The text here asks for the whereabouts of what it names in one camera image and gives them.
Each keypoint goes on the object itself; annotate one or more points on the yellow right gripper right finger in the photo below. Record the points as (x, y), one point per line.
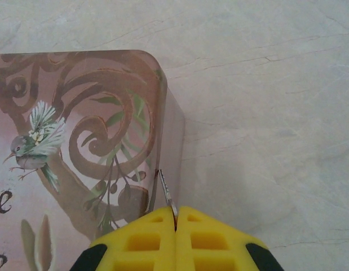
(216, 242)

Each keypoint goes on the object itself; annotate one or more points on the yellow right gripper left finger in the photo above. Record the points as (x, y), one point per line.
(140, 242)

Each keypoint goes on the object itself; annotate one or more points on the small silver key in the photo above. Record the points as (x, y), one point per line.
(165, 187)

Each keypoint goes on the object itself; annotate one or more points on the pink illustrated tin box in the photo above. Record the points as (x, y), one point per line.
(78, 141)

